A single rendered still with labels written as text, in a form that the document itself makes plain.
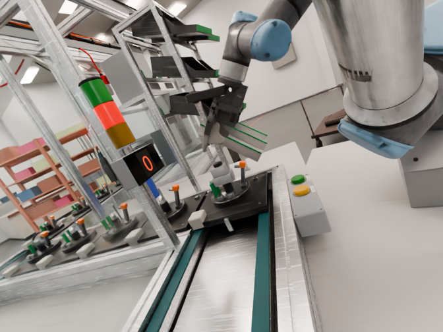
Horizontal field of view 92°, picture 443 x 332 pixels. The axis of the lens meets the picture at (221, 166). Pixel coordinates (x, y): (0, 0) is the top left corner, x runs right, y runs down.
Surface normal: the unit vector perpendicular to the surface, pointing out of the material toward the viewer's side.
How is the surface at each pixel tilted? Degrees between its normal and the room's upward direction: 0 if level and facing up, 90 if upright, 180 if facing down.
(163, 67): 90
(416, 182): 90
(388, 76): 133
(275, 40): 112
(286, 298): 0
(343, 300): 0
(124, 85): 90
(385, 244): 0
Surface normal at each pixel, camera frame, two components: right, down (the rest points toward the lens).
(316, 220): -0.20, 0.36
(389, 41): 0.15, 0.83
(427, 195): -0.49, 0.44
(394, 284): -0.41, -0.88
